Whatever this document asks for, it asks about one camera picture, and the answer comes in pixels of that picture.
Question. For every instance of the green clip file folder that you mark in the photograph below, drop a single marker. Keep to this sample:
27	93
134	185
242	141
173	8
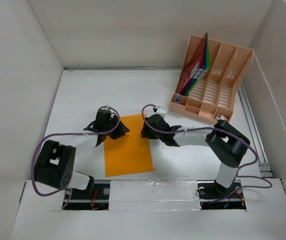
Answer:
208	55

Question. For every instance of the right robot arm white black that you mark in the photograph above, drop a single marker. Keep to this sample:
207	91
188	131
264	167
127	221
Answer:
226	142

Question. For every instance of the magenta clip file folder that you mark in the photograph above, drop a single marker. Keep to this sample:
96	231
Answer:
194	65

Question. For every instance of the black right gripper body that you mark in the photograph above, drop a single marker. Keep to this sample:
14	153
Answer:
147	132

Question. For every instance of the orange book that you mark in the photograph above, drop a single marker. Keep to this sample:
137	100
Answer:
130	154

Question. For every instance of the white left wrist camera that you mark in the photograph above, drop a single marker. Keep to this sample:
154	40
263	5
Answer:
106	107

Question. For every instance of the blue clip file folder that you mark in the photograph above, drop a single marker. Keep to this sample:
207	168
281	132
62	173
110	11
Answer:
203	62

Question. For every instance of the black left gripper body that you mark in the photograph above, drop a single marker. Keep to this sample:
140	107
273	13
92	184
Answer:
115	134

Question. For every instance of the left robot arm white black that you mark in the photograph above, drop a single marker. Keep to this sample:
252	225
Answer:
52	168

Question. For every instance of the peach plastic file organizer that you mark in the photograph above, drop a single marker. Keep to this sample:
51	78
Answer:
213	91

